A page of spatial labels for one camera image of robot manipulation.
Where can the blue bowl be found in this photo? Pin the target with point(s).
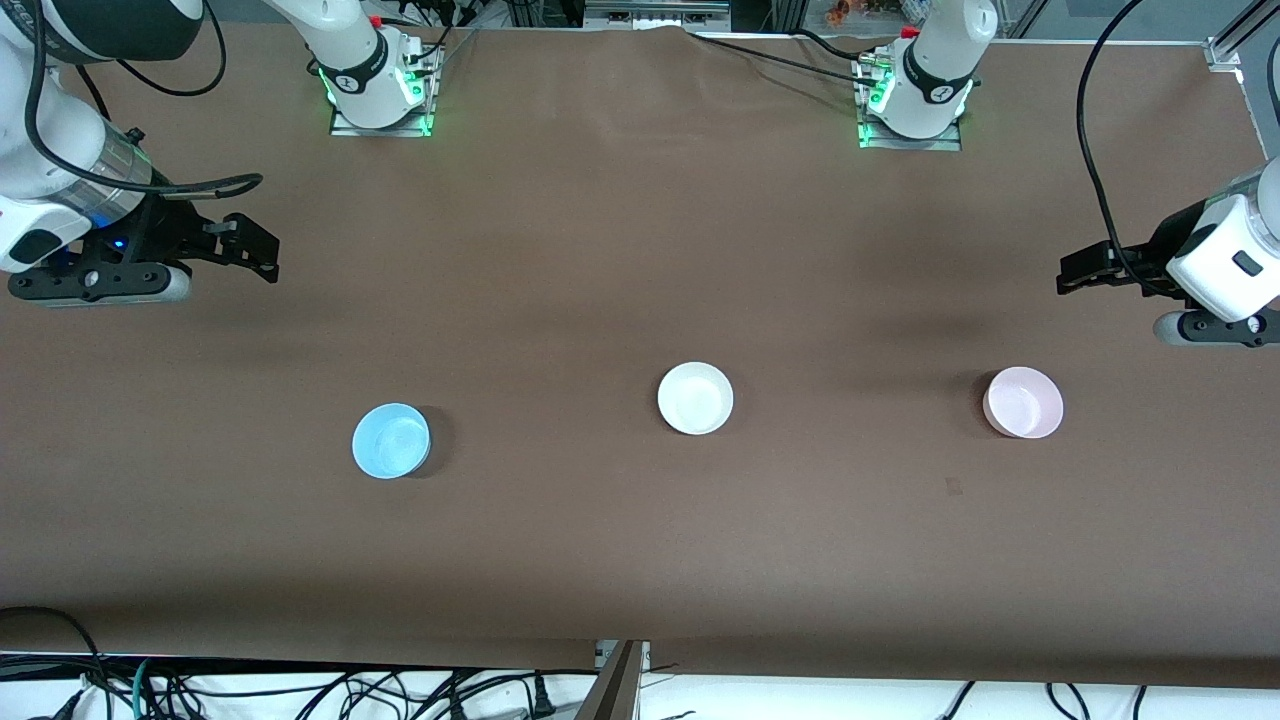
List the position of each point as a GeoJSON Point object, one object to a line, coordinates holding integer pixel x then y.
{"type": "Point", "coordinates": [390, 442]}

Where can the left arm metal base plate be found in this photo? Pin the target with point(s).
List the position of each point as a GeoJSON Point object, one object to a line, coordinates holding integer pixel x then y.
{"type": "Point", "coordinates": [950, 144]}

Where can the white bowl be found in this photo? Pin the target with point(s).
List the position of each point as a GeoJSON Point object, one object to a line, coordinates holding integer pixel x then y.
{"type": "Point", "coordinates": [695, 398]}

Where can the orange object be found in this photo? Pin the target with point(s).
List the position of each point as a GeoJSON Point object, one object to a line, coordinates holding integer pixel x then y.
{"type": "Point", "coordinates": [838, 12]}

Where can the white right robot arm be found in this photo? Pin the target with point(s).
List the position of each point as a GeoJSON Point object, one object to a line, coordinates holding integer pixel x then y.
{"type": "Point", "coordinates": [40, 130]}

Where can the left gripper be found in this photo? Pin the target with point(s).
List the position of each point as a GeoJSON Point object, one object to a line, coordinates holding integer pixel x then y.
{"type": "Point", "coordinates": [1150, 262]}

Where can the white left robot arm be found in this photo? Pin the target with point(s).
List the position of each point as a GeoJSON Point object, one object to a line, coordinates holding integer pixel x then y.
{"type": "Point", "coordinates": [935, 60]}

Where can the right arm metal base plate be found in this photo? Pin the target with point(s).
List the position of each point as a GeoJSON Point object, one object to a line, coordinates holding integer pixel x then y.
{"type": "Point", "coordinates": [345, 127]}

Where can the metal rail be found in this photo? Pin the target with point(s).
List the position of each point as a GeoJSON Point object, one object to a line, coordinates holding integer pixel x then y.
{"type": "Point", "coordinates": [655, 15]}

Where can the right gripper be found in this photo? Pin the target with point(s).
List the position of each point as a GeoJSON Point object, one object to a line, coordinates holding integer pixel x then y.
{"type": "Point", "coordinates": [166, 233]}

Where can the aluminium corner profile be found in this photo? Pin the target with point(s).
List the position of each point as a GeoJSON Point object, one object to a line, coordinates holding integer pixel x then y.
{"type": "Point", "coordinates": [1225, 50]}

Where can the black power plug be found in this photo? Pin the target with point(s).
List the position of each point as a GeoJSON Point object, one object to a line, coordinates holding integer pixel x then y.
{"type": "Point", "coordinates": [542, 695]}

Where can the brown table cover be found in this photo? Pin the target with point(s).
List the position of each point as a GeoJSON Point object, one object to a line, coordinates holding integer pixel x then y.
{"type": "Point", "coordinates": [600, 550]}

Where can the aluminium frame leg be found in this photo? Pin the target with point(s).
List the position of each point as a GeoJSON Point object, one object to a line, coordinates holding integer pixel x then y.
{"type": "Point", "coordinates": [620, 690]}

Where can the pink bowl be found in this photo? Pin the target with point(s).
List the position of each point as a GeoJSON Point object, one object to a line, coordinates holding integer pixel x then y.
{"type": "Point", "coordinates": [1022, 402]}

